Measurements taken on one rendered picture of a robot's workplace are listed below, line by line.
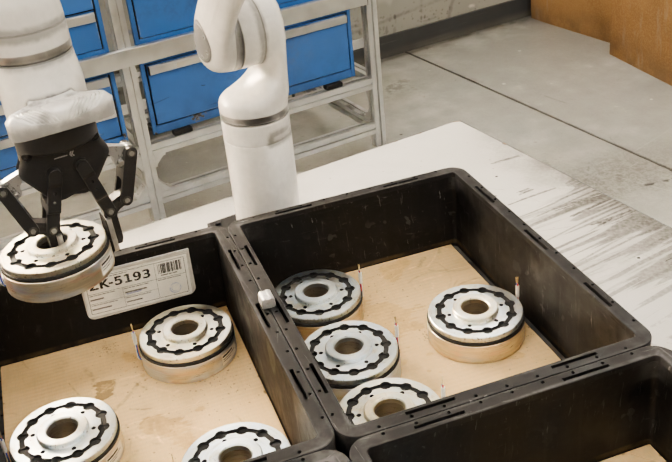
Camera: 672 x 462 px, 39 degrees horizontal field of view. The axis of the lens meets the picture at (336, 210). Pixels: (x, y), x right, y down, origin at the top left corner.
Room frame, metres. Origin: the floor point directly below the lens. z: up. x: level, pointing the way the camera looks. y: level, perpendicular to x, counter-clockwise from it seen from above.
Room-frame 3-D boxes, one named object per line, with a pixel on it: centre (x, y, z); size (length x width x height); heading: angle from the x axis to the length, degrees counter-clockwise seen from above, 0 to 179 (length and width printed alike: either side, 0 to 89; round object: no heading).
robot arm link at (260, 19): (1.17, 0.09, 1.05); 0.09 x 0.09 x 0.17; 26
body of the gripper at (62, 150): (0.80, 0.25, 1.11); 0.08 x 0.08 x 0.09
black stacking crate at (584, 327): (0.80, -0.07, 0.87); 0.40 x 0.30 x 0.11; 17
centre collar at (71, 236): (0.79, 0.27, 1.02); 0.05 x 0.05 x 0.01
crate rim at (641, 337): (0.80, -0.07, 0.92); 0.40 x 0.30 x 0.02; 17
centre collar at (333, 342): (0.78, 0.00, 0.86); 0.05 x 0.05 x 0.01
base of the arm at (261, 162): (1.17, 0.10, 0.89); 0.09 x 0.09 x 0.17; 26
